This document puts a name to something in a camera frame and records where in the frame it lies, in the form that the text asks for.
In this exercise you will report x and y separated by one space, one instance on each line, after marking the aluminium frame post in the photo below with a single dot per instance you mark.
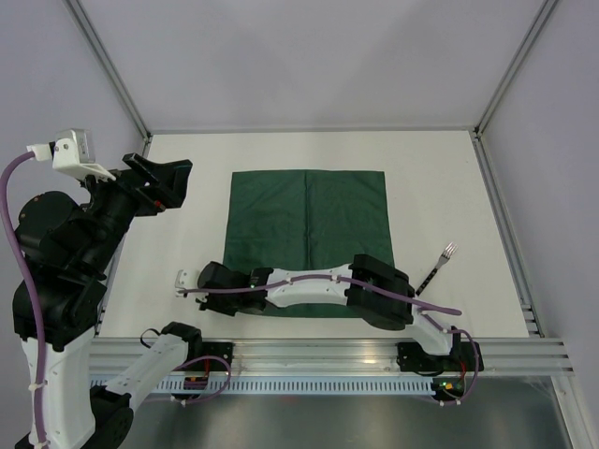
82 20
520 57

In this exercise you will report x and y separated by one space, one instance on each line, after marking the white slotted cable duct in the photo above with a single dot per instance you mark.
287 385

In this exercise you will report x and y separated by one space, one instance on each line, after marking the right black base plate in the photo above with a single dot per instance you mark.
412 358

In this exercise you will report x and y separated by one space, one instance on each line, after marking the right aluminium frame post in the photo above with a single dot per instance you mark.
520 57

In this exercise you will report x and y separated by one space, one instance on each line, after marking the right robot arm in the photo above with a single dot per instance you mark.
374 291

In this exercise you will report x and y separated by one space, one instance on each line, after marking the aluminium front rail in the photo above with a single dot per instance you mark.
345 357

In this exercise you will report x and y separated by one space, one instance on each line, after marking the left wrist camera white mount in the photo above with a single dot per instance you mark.
71 153

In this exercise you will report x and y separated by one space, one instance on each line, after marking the fork with black handle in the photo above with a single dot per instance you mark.
444 257

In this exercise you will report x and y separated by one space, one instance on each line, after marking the left aluminium frame post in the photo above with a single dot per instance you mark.
82 20

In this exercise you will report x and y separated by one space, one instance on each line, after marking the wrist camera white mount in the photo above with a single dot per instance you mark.
186 284
71 153

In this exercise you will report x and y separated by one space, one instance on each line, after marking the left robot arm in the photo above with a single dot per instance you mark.
63 249

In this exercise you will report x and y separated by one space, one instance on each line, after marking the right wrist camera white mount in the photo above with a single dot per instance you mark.
186 284

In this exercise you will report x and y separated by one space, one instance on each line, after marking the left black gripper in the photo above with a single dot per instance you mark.
153 197

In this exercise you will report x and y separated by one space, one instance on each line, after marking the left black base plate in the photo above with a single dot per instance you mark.
214 352

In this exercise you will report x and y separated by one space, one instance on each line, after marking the dark green cloth napkin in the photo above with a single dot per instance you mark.
306 219

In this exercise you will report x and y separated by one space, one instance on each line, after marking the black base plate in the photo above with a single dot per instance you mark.
214 352
412 358

